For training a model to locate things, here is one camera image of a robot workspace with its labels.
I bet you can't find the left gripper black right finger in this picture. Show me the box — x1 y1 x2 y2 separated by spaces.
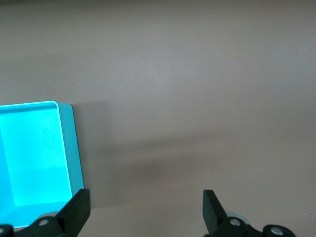
202 189 263 237

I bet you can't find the teal plastic storage bin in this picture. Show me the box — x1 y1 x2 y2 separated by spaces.
0 100 86 229

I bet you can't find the brown table cover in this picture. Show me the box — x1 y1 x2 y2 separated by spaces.
0 0 316 237

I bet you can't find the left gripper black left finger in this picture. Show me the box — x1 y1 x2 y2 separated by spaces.
29 188 91 237

